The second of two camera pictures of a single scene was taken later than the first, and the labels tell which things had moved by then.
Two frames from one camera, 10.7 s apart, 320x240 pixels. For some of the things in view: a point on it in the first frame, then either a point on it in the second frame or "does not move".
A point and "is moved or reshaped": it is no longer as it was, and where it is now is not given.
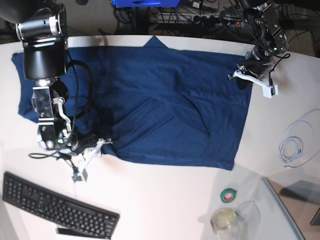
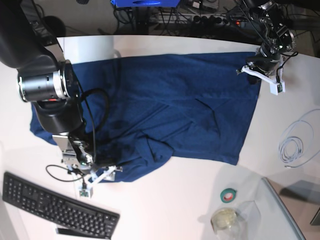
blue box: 146,3 does not move
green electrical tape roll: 227,195 does not move
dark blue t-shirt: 156,105 is moved or reshaped
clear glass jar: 226,223 does not move
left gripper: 84,142 → 86,161
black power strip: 224,20 does not move
